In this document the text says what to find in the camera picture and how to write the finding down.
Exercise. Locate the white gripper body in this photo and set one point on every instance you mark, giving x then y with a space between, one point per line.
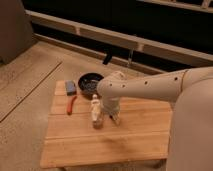
111 107

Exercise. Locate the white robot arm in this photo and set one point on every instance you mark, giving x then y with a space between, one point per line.
191 92

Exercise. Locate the white figurine bottle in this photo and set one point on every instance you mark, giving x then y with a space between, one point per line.
96 114

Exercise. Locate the black frying pan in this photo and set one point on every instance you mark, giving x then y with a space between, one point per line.
88 82

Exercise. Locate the wooden board table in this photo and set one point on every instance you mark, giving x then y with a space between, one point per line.
71 140

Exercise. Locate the white railing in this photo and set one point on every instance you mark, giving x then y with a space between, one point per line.
150 47

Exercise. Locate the grey cabinet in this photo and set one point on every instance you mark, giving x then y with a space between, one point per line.
16 33

